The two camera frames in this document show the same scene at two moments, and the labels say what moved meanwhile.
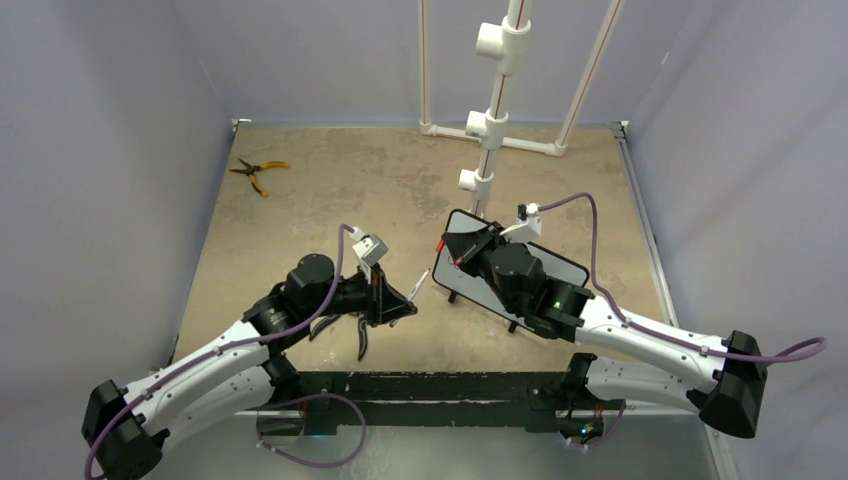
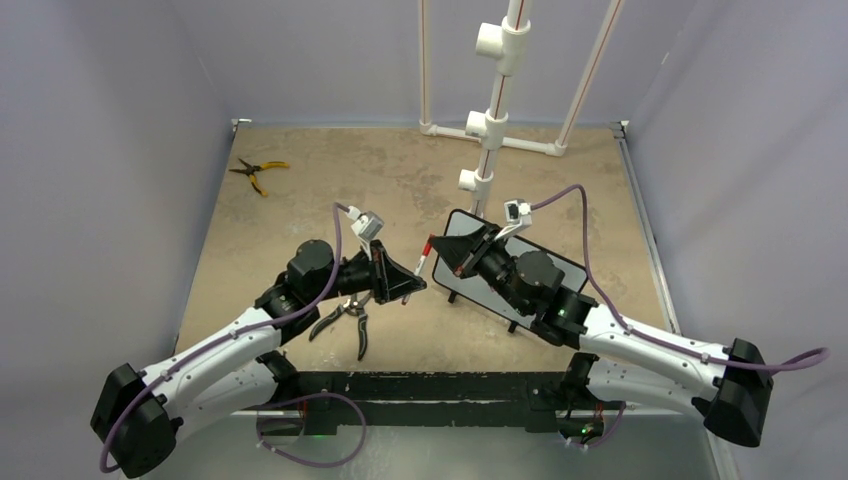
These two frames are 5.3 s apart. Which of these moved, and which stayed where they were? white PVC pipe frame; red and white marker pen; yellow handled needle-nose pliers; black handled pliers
Moved: red and white marker pen
Stayed: black handled pliers; white PVC pipe frame; yellow handled needle-nose pliers
